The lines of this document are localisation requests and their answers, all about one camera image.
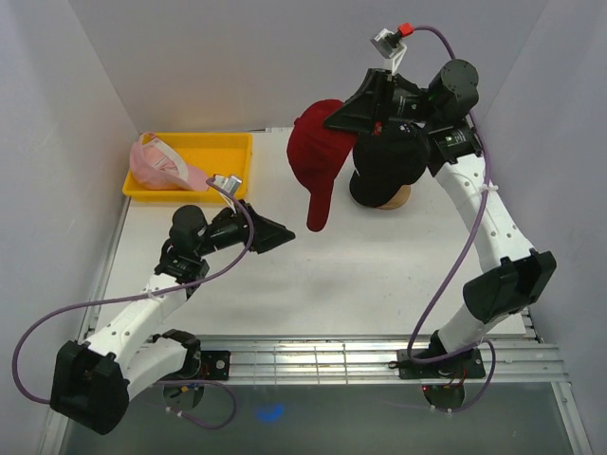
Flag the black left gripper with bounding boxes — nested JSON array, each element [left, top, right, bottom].
[[194, 198, 294, 257]]

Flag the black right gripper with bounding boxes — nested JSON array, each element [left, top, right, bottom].
[[322, 68, 439, 135]]

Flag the black NY cap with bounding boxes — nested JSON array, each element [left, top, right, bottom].
[[349, 123, 427, 209]]

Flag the red cap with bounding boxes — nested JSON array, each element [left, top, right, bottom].
[[286, 100, 358, 232]]

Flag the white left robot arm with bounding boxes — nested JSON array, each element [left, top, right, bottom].
[[50, 201, 296, 435]]

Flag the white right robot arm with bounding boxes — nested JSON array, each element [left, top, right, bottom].
[[324, 59, 557, 376]]

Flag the yellow plastic tray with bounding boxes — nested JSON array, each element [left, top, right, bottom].
[[122, 133, 252, 204]]

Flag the pink cap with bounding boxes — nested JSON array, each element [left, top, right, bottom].
[[129, 133, 208, 191]]

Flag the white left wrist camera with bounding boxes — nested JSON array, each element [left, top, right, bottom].
[[212, 174, 242, 211]]

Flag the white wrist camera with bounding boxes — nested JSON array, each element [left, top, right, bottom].
[[212, 174, 242, 211], [370, 23, 414, 74]]

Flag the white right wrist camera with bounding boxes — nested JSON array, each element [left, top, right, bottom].
[[370, 23, 414, 74]]

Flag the aluminium frame rail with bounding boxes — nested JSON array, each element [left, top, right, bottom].
[[40, 338, 592, 454]]

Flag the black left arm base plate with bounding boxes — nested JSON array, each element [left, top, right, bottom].
[[199, 351, 231, 381]]

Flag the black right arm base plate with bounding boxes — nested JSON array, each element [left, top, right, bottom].
[[390, 349, 486, 379]]

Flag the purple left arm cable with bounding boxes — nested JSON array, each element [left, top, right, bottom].
[[11, 177, 257, 430]]

